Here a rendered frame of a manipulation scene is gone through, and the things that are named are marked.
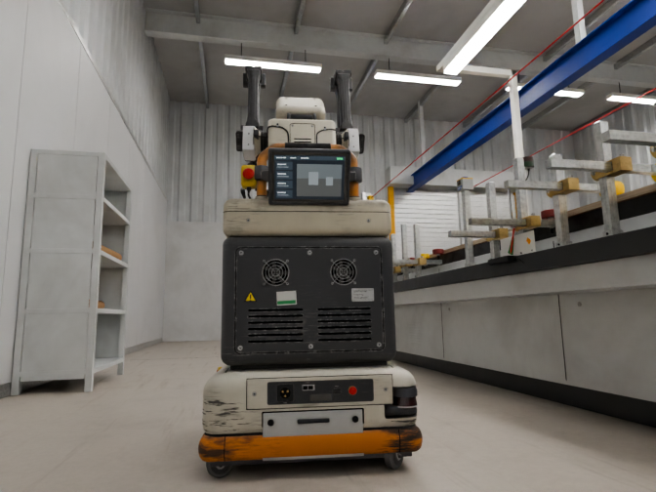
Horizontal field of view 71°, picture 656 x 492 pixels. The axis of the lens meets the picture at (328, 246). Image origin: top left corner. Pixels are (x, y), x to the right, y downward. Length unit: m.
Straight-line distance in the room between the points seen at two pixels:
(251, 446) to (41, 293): 2.28
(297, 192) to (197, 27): 6.64
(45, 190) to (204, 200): 6.59
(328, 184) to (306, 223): 0.14
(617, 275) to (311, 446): 1.22
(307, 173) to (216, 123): 9.05
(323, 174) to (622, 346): 1.41
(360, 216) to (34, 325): 2.43
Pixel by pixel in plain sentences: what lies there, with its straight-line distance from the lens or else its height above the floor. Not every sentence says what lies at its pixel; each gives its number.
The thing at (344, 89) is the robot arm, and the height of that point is 1.50.
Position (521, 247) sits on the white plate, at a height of 0.74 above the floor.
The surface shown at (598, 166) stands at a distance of 1.89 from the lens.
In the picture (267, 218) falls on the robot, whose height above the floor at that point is 0.74.
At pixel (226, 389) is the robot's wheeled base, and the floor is 0.24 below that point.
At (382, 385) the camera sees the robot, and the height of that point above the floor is 0.24.
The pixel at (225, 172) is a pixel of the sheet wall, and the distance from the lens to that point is 10.05.
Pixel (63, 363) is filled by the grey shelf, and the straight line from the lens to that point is 3.35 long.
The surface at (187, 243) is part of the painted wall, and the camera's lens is 9.71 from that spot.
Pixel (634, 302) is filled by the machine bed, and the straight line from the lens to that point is 2.16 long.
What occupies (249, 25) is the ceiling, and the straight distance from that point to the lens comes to 8.01.
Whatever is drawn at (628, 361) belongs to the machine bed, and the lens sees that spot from 2.21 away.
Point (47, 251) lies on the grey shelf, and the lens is 3.41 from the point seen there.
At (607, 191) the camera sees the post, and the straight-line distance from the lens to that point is 1.94.
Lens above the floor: 0.44
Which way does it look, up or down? 9 degrees up
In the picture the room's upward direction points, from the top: 1 degrees counter-clockwise
